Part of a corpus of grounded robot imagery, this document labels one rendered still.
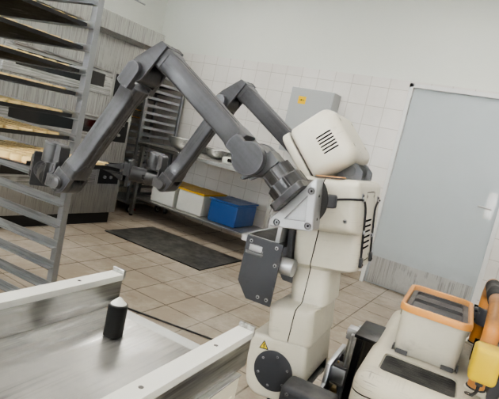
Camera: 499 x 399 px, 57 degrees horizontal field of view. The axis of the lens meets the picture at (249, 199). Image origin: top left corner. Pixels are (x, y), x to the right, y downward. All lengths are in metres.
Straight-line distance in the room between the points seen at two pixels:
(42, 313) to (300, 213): 0.53
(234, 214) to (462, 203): 2.24
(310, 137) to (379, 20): 4.19
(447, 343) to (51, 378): 0.78
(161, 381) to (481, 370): 0.63
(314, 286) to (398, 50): 4.13
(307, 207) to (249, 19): 5.06
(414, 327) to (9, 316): 0.80
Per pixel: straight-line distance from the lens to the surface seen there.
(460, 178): 4.84
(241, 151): 1.02
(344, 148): 1.11
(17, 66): 4.20
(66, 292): 0.85
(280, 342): 1.21
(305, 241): 1.16
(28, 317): 0.82
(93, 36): 2.03
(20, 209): 2.25
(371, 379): 1.00
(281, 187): 0.99
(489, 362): 1.01
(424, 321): 1.11
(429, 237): 4.89
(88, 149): 1.31
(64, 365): 0.74
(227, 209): 4.95
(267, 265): 1.15
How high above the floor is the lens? 1.21
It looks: 7 degrees down
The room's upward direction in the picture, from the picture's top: 13 degrees clockwise
